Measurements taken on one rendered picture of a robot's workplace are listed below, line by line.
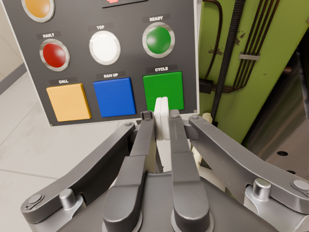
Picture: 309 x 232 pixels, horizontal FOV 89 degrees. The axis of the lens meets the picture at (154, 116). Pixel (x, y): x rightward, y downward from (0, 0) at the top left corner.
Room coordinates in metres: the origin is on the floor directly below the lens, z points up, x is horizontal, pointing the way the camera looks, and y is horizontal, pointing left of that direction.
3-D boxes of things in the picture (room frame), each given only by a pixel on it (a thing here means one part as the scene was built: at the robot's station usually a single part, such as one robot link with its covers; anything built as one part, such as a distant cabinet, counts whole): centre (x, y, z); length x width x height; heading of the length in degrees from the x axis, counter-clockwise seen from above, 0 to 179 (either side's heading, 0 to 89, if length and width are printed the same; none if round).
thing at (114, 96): (0.25, 0.07, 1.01); 0.07 x 0.05 x 0.07; 81
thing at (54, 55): (0.31, 0.16, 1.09); 0.05 x 0.03 x 0.04; 56
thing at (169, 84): (0.24, -0.03, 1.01); 0.07 x 0.05 x 0.07; 81
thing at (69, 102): (0.27, 0.17, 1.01); 0.07 x 0.05 x 0.07; 81
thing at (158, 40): (0.28, -0.04, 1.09); 0.05 x 0.03 x 0.04; 56
